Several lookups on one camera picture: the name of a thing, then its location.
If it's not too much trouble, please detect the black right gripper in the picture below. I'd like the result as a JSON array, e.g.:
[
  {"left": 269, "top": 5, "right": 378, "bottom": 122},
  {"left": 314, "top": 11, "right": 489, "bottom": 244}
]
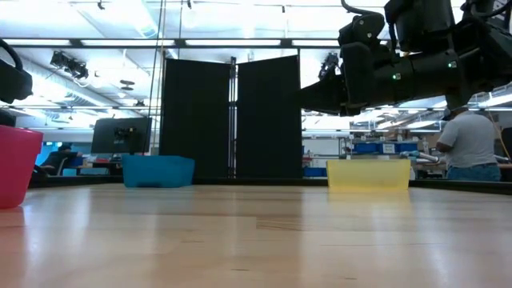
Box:
[{"left": 298, "top": 41, "right": 387, "bottom": 118}]

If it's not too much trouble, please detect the blue crate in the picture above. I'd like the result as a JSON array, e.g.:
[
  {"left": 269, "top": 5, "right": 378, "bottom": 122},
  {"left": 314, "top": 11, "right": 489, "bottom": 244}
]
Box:
[{"left": 302, "top": 166, "right": 327, "bottom": 178}]

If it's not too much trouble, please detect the black monitor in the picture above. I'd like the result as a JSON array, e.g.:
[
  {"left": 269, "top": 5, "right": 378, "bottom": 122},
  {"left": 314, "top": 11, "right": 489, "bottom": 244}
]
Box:
[{"left": 90, "top": 116, "right": 154, "bottom": 155}]

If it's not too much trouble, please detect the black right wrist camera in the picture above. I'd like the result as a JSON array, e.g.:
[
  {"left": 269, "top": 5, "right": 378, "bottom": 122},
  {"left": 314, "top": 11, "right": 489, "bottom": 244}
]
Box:
[{"left": 337, "top": 10, "right": 386, "bottom": 47}]

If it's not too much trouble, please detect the blue plastic bin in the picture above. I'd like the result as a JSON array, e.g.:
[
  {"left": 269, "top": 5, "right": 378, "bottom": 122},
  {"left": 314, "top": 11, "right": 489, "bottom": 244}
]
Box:
[{"left": 121, "top": 154, "right": 196, "bottom": 189}]

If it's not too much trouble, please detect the black aluminium table frame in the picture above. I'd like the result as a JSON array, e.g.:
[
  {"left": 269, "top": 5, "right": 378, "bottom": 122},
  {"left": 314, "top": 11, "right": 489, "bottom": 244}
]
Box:
[{"left": 0, "top": 37, "right": 512, "bottom": 196}]

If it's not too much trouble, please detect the black folding partition screen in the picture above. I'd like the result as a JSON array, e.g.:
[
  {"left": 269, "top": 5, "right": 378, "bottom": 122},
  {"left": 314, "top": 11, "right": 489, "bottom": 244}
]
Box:
[{"left": 158, "top": 54, "right": 304, "bottom": 180}]

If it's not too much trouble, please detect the black hanging camera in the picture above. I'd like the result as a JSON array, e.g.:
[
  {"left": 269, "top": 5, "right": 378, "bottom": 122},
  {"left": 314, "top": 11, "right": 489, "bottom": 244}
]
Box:
[{"left": 318, "top": 51, "right": 341, "bottom": 81}]

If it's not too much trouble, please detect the black camera cable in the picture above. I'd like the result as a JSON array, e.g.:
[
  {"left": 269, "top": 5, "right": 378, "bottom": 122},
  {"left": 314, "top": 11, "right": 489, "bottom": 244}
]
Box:
[{"left": 340, "top": 0, "right": 377, "bottom": 17}]

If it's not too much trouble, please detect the standing person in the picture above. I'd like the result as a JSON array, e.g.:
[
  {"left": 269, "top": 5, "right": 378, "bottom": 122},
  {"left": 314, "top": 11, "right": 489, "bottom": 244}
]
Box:
[{"left": 434, "top": 106, "right": 502, "bottom": 183}]

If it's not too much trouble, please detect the yellow translucent plastic bin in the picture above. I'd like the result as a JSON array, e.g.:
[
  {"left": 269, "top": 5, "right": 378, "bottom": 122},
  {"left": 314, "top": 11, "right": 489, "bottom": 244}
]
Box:
[{"left": 326, "top": 158, "right": 412, "bottom": 191}]

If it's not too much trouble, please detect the seated person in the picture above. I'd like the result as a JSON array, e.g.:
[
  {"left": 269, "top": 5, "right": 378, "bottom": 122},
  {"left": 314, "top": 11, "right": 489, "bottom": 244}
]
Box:
[{"left": 34, "top": 143, "right": 84, "bottom": 177}]

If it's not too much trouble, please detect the red translucent plastic bin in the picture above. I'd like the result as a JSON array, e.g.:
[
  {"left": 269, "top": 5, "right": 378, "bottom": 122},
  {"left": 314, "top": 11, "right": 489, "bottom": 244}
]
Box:
[{"left": 0, "top": 124, "right": 44, "bottom": 210}]

